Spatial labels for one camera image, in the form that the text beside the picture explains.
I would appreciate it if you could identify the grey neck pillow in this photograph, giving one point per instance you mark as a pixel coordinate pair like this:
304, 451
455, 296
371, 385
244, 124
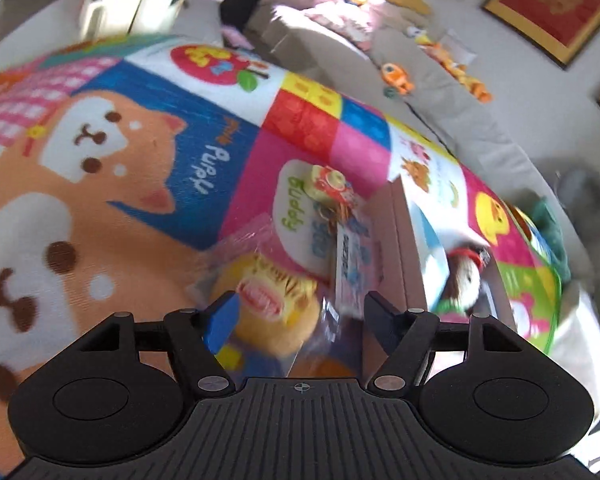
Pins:
578, 192

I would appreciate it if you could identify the pink clothes pile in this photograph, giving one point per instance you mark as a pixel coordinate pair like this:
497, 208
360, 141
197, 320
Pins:
346, 20

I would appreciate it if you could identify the colourful cartoon play mat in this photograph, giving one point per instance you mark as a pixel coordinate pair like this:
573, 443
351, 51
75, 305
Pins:
122, 162

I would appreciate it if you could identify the orange clownfish plush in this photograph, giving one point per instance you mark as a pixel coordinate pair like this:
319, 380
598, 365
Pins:
398, 82

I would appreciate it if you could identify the white cup holder box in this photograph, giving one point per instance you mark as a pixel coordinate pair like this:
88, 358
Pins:
101, 19

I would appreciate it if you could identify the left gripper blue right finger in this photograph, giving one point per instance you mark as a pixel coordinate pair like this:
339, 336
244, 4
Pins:
382, 319

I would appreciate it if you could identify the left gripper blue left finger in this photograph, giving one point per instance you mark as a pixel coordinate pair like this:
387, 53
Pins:
221, 318

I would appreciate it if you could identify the pink Volcano card pack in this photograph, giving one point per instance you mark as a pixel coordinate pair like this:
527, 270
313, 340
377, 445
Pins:
356, 270

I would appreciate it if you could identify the red yellow toy keychain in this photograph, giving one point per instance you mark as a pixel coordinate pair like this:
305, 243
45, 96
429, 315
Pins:
330, 188

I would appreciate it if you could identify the crochet doll red hat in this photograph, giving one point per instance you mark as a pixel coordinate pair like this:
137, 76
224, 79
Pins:
462, 288

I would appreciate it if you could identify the packaged yellow bread bun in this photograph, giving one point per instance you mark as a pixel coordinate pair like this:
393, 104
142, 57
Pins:
287, 322

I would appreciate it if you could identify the teal green cloth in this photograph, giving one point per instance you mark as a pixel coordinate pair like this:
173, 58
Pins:
545, 221

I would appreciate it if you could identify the beige sofa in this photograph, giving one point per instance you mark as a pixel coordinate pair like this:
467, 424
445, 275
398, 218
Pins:
366, 53

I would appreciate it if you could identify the pink open gift box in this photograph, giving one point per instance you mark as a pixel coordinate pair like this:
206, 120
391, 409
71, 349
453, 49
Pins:
413, 243

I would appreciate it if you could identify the blue white tissue pack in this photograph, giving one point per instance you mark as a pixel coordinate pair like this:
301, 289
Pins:
432, 260

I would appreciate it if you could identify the red framed wall picture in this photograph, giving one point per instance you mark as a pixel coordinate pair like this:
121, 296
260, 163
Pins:
560, 28

